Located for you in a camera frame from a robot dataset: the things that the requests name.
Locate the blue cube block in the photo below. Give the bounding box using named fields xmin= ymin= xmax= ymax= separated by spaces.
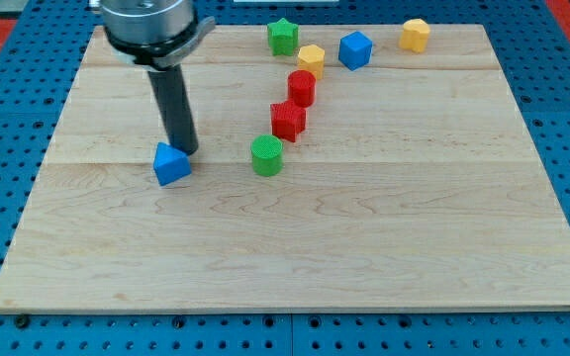
xmin=338 ymin=31 xmax=373 ymax=71

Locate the yellow hexagon block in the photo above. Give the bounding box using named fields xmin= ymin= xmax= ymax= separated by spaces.
xmin=297 ymin=44 xmax=326 ymax=80

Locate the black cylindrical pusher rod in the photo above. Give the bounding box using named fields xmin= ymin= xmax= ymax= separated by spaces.
xmin=147 ymin=65 xmax=199 ymax=155

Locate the red star block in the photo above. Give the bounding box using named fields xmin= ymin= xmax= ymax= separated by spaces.
xmin=270 ymin=100 xmax=307 ymax=142

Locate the green star block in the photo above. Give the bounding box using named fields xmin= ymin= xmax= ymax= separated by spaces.
xmin=267 ymin=18 xmax=299 ymax=56

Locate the yellow heart block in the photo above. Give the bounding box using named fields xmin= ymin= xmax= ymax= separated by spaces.
xmin=398 ymin=18 xmax=430 ymax=53

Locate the green cylinder block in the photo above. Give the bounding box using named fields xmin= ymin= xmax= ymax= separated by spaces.
xmin=250 ymin=134 xmax=283 ymax=177

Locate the blue triangle block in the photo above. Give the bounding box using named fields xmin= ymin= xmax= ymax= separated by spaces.
xmin=152 ymin=142 xmax=192 ymax=186

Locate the red cylinder block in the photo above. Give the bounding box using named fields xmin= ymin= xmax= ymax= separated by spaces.
xmin=287 ymin=70 xmax=317 ymax=108

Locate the wooden board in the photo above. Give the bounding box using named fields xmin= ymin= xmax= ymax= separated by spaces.
xmin=0 ymin=25 xmax=570 ymax=314

